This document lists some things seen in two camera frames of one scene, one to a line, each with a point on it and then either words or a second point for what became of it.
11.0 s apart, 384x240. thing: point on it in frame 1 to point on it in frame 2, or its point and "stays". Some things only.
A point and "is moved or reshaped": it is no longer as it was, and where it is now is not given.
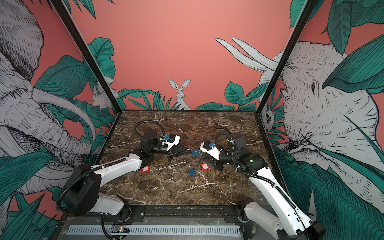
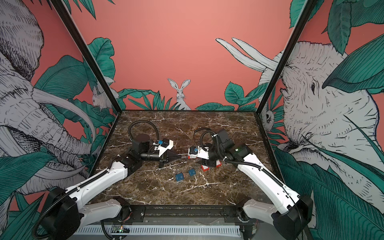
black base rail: x=166 y=214 stays
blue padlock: x=192 y=172 stays
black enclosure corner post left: x=75 y=34 stays
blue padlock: x=196 y=152 is moved or reshaped
